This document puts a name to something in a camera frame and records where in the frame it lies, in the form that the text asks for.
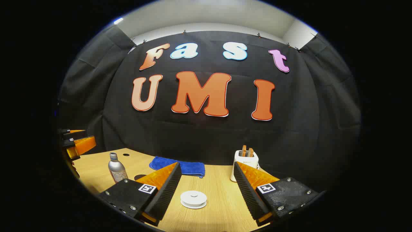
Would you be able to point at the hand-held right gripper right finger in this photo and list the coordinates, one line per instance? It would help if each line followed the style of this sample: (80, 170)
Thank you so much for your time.
(249, 193)

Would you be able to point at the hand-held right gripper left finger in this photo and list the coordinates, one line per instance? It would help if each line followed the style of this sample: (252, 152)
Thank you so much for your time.
(167, 193)

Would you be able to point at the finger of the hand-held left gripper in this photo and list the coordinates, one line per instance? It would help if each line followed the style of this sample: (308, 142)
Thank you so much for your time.
(84, 144)
(72, 134)

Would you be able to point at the white teacup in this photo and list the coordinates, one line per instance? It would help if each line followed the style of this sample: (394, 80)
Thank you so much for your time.
(193, 204)

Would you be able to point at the dark round coaster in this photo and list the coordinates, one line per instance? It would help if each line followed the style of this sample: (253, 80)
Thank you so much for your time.
(139, 177)

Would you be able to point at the silver water bottle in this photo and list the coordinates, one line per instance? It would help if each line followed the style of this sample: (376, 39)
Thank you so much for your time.
(117, 169)

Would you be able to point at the white saucer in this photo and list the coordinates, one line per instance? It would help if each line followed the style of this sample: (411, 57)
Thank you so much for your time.
(193, 207)

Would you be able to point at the white toaster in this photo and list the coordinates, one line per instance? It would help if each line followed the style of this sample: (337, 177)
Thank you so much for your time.
(246, 161)

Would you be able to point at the blue folded towel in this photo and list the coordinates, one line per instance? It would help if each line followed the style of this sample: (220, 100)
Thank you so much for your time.
(190, 167)

